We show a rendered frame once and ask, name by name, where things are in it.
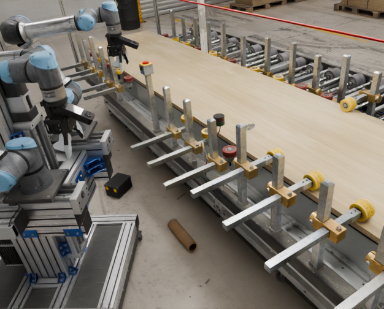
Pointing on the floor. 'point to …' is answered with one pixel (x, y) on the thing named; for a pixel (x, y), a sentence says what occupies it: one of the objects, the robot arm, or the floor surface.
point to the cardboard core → (183, 235)
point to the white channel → (202, 26)
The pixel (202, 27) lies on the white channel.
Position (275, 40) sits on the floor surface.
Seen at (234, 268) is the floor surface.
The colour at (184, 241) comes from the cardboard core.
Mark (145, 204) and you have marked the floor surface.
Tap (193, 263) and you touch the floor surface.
